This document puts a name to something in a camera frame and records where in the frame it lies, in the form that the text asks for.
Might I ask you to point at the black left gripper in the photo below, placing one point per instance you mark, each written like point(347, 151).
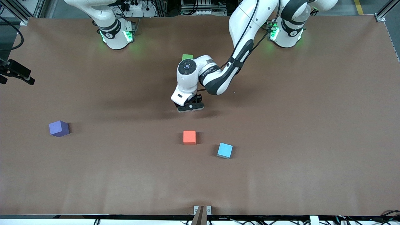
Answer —
point(197, 99)

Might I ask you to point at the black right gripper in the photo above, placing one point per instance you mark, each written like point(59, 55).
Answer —
point(13, 71)

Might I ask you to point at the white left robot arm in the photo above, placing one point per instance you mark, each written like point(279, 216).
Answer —
point(187, 84)

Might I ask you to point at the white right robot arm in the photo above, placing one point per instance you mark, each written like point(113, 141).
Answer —
point(114, 36)

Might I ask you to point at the orange foam cube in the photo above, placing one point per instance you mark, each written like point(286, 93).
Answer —
point(189, 137)

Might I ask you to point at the green foam cube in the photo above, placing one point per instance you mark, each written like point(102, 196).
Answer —
point(187, 57)

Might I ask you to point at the light blue foam cube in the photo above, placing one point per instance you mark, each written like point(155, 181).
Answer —
point(225, 150)

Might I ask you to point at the purple foam cube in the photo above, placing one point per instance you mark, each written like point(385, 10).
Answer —
point(58, 128)

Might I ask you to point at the white power strip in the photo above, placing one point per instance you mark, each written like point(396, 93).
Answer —
point(134, 7)
point(197, 13)

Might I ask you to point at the brown pole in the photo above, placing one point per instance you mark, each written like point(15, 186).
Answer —
point(200, 217)

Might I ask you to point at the brown table cover sheet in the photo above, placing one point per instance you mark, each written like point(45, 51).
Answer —
point(93, 175)

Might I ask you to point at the aluminium frame profile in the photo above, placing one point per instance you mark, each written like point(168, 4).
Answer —
point(18, 11)
point(387, 9)

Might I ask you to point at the silver metal bracket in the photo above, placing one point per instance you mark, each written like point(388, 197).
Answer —
point(209, 210)

